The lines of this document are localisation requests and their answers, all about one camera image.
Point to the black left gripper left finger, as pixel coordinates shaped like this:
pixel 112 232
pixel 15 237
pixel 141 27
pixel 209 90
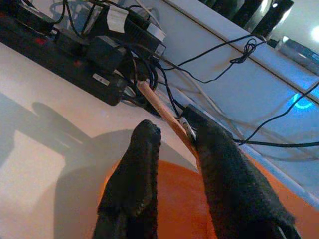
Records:
pixel 139 174

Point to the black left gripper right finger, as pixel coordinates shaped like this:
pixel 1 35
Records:
pixel 234 186

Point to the orange plastic bowl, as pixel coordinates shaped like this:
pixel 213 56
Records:
pixel 182 199

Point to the wooden chopstick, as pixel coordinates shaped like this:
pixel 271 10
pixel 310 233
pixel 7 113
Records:
pixel 159 107

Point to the black power adapter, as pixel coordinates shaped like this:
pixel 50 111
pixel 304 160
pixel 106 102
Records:
pixel 193 112

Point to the black power strip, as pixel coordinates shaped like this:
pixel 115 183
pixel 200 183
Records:
pixel 74 72

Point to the black power plug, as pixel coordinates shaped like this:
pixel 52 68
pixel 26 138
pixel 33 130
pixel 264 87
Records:
pixel 104 52
pixel 69 39

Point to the black electronics box white label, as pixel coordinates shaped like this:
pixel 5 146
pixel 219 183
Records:
pixel 139 27

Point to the silver cylindrical object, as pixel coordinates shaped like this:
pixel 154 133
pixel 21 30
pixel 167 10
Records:
pixel 296 49

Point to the dark bottle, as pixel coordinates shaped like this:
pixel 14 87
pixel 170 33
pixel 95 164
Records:
pixel 271 15
pixel 246 10

